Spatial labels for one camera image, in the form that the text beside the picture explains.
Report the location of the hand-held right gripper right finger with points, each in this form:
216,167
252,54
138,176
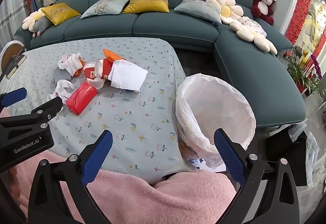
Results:
229,157

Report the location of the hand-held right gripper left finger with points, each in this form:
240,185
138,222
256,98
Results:
98,157

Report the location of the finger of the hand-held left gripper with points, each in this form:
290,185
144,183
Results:
38,114
15,95

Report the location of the white plastic bag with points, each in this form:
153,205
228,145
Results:
62,89

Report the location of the red plastic packet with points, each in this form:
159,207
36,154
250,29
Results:
81,98

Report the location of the bin with white liner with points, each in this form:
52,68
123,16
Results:
216,106

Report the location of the white and orange gloves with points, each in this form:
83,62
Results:
70,63

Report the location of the dark book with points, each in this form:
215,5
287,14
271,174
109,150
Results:
15,66

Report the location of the wooden chair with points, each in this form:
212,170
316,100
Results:
10,52

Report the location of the grey cloth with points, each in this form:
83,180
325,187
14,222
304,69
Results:
61,76

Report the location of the black stool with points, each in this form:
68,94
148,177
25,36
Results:
277,147

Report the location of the floral light blue tablecloth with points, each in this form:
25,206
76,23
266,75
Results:
127,117

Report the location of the pink fleece garment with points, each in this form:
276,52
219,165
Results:
152,201

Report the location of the grey and cream plush toy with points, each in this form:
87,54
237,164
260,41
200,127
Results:
29,21

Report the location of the clear plastic bag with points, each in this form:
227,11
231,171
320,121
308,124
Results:
312,152

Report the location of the white paper towel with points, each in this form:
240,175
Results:
127,76

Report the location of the yellow embroidered cushion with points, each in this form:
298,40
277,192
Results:
59,12
147,2

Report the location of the orange snack packet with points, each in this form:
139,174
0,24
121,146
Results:
112,55

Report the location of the potted flowering plant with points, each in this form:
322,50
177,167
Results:
303,73

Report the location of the white flower-shaped cushion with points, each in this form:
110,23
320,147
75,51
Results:
225,11
257,38

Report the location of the grey-blue embroidered cushion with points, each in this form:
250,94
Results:
198,10
107,6

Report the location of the crumpled white cloth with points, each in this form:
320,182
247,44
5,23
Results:
250,24

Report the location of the teal fabric sofa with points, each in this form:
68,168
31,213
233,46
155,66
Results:
178,27

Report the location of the red wall decoration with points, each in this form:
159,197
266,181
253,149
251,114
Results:
301,7

